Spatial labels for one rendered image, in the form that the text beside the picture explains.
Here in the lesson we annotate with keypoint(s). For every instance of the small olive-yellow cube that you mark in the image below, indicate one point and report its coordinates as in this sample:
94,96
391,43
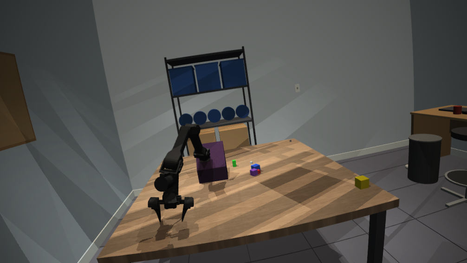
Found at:
362,182

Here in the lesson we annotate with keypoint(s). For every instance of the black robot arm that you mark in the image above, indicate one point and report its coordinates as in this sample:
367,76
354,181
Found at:
173,163

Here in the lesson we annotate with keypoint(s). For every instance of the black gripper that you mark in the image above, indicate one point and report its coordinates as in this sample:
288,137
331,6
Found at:
154,203

